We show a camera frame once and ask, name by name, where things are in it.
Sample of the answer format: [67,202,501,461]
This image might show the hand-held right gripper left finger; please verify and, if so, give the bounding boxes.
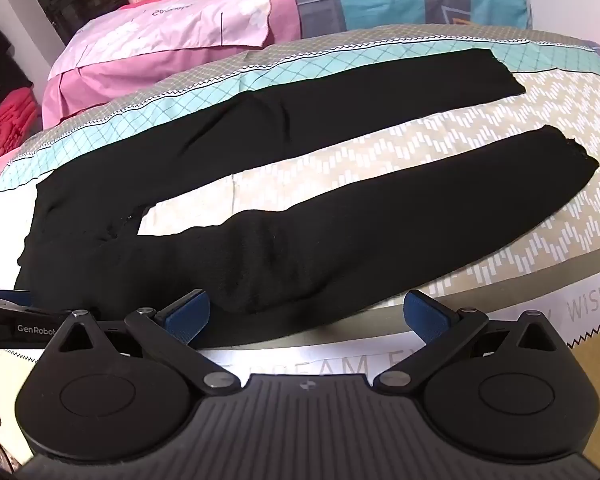
[42,289,242,397]

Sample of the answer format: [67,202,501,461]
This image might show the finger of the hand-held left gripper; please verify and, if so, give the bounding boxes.
[0,287,34,311]

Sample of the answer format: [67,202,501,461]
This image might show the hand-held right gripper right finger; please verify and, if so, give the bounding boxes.
[374,289,567,397]

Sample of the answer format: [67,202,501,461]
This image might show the black pants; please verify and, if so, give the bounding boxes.
[16,49,600,349]

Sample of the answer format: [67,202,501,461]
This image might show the stack of red cloths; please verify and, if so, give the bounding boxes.
[0,84,37,167]

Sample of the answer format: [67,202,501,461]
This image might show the beige teal patterned bedsheet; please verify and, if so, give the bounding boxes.
[0,24,600,378]

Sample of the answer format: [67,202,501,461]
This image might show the dark hanging clothes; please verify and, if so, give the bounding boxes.
[0,10,34,117]

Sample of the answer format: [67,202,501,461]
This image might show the pink floral pillow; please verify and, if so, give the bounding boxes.
[47,0,295,79]

